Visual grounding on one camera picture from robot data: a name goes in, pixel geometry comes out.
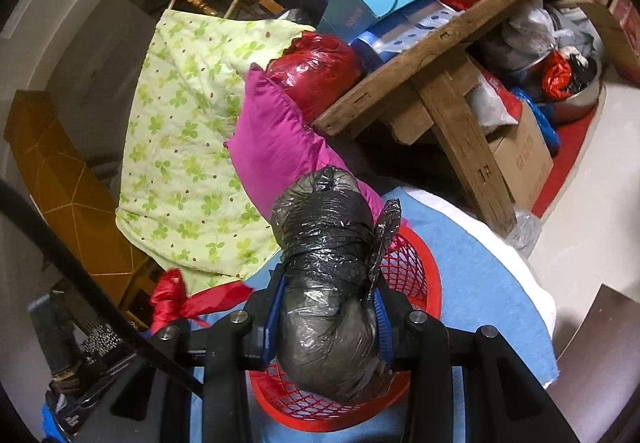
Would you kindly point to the black plastic bag bundle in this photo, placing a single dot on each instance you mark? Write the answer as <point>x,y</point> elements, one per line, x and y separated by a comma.
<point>325,323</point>

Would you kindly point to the red plastic mesh basket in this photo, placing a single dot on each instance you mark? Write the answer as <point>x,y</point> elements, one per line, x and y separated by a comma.
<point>320,423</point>

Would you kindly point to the red shiny plastic bag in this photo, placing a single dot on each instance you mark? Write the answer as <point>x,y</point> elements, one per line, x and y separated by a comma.
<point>315,73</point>

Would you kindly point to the red knotted plastic bag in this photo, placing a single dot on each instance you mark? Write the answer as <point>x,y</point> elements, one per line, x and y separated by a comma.
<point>170,298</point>

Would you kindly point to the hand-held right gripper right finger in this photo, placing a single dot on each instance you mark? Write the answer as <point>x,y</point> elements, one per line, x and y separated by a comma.
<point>383,323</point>

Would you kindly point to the blue plastic bag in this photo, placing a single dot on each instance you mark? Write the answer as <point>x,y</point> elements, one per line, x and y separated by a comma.
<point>545,123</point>

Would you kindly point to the white red plastic bag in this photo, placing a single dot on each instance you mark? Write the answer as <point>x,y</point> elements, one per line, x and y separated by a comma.
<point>487,98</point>

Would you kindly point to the grey white plastic bag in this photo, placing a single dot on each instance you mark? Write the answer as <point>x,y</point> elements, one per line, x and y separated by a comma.
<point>525,33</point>

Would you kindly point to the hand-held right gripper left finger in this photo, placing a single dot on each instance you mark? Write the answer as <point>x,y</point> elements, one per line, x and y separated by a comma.
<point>272,318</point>

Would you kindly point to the wooden bench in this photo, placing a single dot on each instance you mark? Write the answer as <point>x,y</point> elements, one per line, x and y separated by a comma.
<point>460,133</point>

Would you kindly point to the blue blanket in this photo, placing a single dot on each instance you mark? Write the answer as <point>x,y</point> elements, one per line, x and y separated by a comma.
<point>475,283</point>

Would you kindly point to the blue white printed package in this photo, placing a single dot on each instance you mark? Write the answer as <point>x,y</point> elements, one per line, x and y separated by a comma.
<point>415,23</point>

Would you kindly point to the brown wooden panel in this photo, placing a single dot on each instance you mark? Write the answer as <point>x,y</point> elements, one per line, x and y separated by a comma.
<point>605,338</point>

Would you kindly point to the orange red plastic bag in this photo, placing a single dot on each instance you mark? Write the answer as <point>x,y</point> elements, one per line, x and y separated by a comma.
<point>556,75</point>

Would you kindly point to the metal bowl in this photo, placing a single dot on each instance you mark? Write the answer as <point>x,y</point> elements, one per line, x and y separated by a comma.
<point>580,103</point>

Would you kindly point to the clear plastic bag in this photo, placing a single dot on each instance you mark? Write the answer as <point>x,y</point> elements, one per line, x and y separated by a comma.
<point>525,233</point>

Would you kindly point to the magenta pillow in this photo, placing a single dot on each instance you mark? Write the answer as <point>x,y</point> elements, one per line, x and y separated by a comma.
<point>275,148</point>

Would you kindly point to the small cardboard box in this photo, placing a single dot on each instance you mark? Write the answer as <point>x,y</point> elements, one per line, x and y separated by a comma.
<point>525,158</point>

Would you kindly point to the red floor mat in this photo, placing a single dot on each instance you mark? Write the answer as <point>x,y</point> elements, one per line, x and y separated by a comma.
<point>570,158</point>

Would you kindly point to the green floral quilt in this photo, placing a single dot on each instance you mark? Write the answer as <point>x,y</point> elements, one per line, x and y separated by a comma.
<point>185,138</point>

